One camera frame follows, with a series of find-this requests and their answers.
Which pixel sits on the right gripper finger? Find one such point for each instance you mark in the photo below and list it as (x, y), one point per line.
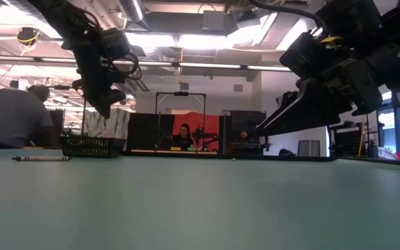
(287, 99)
(304, 114)

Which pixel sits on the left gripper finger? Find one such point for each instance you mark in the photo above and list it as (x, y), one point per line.
(89, 98)
(109, 102)

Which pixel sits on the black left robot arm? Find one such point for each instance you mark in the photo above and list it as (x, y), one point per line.
(64, 17)

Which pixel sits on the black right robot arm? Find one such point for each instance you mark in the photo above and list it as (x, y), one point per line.
(394, 34)

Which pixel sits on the black background robot arm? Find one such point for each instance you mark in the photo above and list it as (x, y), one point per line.
(203, 133)

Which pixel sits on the black ceiling speaker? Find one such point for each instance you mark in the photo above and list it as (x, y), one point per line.
(123, 102)
(14, 84)

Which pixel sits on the grey white curtain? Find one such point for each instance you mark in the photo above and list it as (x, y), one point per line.
(109, 128)

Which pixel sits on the grey bin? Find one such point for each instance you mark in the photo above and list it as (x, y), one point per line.
(308, 148)

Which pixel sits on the black partition panel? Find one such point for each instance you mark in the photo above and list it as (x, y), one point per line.
(59, 125)
(144, 132)

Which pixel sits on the black bag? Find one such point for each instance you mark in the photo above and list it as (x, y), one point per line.
(286, 152)

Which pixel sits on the black plastic basket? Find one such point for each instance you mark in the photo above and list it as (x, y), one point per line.
(92, 147)

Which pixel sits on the black equipment cart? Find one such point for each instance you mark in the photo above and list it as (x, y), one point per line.
(346, 142)

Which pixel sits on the person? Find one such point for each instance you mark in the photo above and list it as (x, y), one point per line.
(243, 135)
(9, 118)
(183, 139)

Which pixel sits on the black tripod stand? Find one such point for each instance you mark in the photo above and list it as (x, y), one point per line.
(366, 139)

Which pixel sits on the black ceiling device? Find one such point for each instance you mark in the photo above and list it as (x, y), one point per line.
(28, 34)

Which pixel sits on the red backdrop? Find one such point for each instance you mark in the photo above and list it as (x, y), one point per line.
(212, 121)

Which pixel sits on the white crayon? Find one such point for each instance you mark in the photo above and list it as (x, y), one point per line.
(40, 158)

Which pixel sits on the small yellow box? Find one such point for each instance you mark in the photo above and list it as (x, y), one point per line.
(175, 148)

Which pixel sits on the long ceiling light bar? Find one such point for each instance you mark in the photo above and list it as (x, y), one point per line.
(203, 65)

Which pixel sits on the small green box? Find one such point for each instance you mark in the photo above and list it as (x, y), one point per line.
(191, 149)

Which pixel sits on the grey ceiling unit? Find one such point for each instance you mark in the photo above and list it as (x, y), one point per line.
(214, 21)

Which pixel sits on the green table mat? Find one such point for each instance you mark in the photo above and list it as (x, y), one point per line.
(82, 208)

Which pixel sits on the black gantry frame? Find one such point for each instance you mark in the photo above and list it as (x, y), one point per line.
(181, 93)
(83, 121)

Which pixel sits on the grey wall vent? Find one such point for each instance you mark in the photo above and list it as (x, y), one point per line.
(184, 86)
(238, 87)

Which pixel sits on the round silver air duct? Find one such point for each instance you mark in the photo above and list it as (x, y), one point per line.
(134, 12)

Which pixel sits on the rectangular silver air duct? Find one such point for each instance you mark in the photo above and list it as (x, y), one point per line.
(283, 27)

